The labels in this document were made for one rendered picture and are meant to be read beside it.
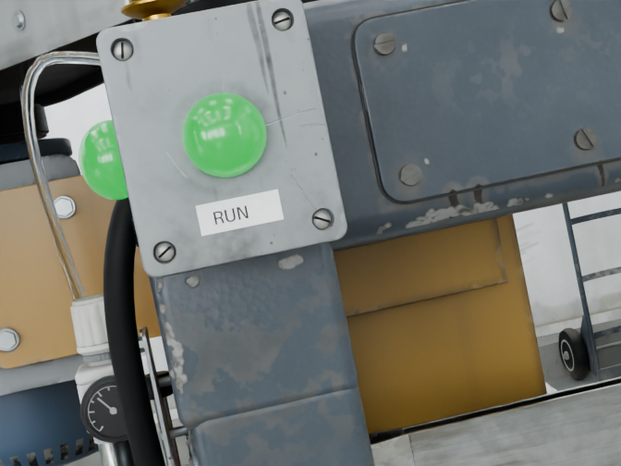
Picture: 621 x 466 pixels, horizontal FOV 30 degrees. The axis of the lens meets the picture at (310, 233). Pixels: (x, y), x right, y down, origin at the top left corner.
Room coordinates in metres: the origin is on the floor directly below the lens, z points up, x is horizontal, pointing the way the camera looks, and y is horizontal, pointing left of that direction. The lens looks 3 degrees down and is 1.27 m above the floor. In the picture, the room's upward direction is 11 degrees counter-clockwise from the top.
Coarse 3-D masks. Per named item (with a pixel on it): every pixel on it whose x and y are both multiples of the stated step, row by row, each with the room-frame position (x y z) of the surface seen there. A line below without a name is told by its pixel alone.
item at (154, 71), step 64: (128, 64) 0.41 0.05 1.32; (192, 64) 0.41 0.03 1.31; (256, 64) 0.42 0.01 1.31; (128, 128) 0.41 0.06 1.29; (320, 128) 0.42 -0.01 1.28; (128, 192) 0.41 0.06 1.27; (192, 192) 0.41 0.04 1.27; (256, 192) 0.42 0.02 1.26; (320, 192) 0.42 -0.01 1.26; (192, 256) 0.41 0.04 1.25; (256, 256) 0.42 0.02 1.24
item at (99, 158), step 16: (96, 128) 0.42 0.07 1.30; (112, 128) 0.42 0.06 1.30; (80, 144) 0.43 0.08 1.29; (96, 144) 0.42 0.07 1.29; (112, 144) 0.42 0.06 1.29; (80, 160) 0.42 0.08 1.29; (96, 160) 0.42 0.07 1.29; (112, 160) 0.42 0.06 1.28; (96, 176) 0.42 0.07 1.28; (112, 176) 0.42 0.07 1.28; (96, 192) 0.43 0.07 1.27; (112, 192) 0.42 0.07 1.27
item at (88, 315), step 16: (80, 304) 0.66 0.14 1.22; (96, 304) 0.66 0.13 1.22; (80, 320) 0.66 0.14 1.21; (96, 320) 0.66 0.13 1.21; (80, 336) 0.66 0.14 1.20; (96, 336) 0.66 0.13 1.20; (144, 336) 0.65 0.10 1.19; (80, 352) 0.66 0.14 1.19; (96, 352) 0.66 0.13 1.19; (144, 352) 0.67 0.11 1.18; (80, 368) 0.67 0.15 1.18; (96, 368) 0.66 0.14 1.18; (112, 368) 0.66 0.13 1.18; (80, 384) 0.66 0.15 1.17; (80, 400) 0.66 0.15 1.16; (160, 400) 0.66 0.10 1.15; (160, 416) 0.65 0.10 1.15
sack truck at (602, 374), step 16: (576, 256) 5.51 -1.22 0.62; (576, 272) 5.51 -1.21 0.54; (608, 272) 5.58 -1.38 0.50; (560, 336) 5.68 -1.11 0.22; (576, 336) 5.56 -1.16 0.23; (592, 336) 5.50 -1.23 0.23; (560, 352) 5.73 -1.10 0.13; (576, 352) 5.53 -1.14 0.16; (592, 352) 5.50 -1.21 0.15; (576, 368) 5.55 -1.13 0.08; (592, 368) 5.52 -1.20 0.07; (608, 368) 5.50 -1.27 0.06
